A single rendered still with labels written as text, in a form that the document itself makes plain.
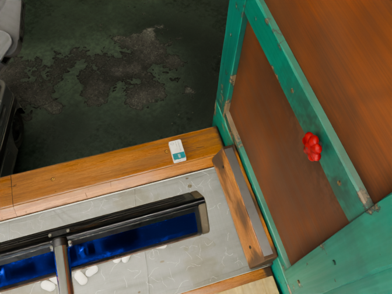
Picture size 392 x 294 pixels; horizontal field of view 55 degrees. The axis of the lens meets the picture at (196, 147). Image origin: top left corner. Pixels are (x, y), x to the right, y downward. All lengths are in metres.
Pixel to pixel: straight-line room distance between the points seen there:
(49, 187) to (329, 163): 0.75
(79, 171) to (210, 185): 0.36
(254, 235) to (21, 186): 0.62
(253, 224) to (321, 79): 0.45
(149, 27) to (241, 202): 1.72
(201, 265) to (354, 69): 0.65
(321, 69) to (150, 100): 1.62
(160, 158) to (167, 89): 1.12
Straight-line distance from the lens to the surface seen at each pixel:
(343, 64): 0.50
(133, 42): 2.38
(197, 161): 1.05
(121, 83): 2.18
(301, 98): 0.58
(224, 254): 0.99
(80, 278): 0.98
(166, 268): 0.98
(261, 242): 0.89
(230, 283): 0.96
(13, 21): 0.89
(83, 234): 0.63
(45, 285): 1.01
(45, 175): 1.09
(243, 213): 0.91
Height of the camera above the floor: 1.70
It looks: 62 degrees down
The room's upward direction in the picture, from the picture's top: 4 degrees clockwise
